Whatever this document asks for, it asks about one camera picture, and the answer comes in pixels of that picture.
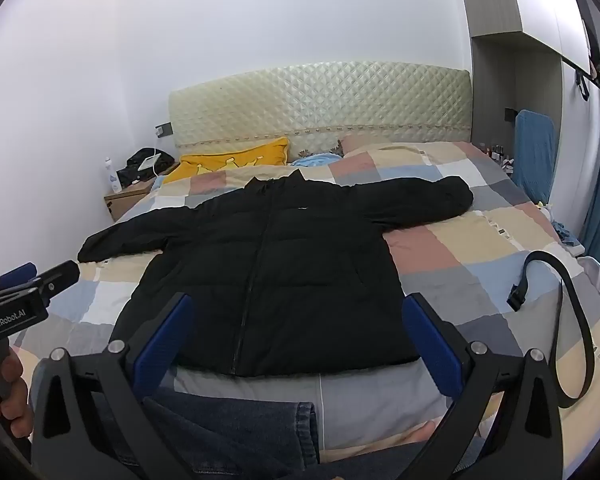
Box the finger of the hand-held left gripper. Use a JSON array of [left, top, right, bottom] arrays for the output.
[[29, 260, 81, 307], [0, 262, 37, 297]]

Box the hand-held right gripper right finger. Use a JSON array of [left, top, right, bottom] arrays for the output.
[[402, 292, 566, 480]]

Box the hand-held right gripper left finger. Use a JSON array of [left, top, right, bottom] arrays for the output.
[[30, 292, 196, 480]]

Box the black puffer jacket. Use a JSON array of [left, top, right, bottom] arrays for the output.
[[77, 169, 475, 379]]

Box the person's left hand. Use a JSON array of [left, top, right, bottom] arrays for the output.
[[0, 347, 34, 442]]

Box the grey bedsheet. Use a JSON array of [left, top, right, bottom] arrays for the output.
[[172, 362, 453, 452]]

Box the checkered patchwork blanket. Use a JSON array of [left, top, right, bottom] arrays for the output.
[[10, 140, 600, 476]]

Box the wooden nightstand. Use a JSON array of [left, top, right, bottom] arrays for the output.
[[104, 176, 167, 222]]

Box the person's blue jeans leg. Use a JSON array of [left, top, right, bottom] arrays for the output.
[[87, 390, 483, 480]]

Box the white bottle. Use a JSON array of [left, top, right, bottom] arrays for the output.
[[104, 157, 123, 195]]

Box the black belt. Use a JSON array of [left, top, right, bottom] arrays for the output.
[[507, 250, 596, 411]]

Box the black bag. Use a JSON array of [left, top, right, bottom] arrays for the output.
[[116, 148, 176, 187]]

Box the crumpled blue cloth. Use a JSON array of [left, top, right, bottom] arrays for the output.
[[552, 217, 587, 257]]

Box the yellow pillow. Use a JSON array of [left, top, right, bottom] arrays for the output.
[[162, 136, 290, 184]]

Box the group of small bottles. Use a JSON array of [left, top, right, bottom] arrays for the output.
[[485, 144, 517, 171]]

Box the blue towel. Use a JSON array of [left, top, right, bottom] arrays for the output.
[[512, 109, 555, 206]]

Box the light blue cloth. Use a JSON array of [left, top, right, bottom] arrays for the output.
[[292, 152, 344, 167]]

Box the floral patterned pillow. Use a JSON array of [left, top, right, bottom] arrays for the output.
[[300, 141, 345, 158]]

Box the cream quilted headboard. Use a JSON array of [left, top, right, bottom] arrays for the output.
[[168, 60, 472, 154]]

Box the grey white wardrobe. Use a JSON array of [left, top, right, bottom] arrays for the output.
[[452, 0, 600, 171]]

